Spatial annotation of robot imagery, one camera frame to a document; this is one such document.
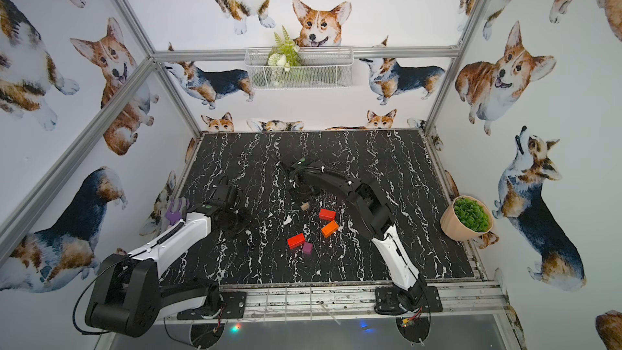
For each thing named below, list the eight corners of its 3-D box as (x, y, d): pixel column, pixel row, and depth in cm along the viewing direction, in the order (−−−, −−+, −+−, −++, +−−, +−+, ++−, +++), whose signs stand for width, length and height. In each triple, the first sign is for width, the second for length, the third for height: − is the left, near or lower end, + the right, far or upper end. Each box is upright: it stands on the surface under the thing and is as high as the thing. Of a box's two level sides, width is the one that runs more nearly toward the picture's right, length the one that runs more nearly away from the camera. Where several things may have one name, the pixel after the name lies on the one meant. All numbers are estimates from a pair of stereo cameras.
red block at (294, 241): (289, 250, 87) (288, 247, 85) (286, 242, 88) (285, 239, 86) (306, 242, 88) (305, 239, 86) (302, 234, 90) (302, 231, 88)
